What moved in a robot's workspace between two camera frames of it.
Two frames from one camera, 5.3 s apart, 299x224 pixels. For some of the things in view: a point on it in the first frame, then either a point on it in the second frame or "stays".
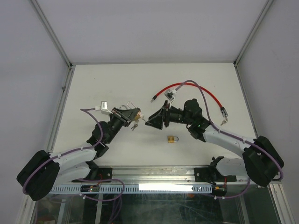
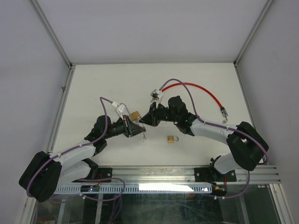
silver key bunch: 224,121 stays
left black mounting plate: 99,173 stays
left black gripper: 125,116 → 131,129
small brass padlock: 171,138 stays
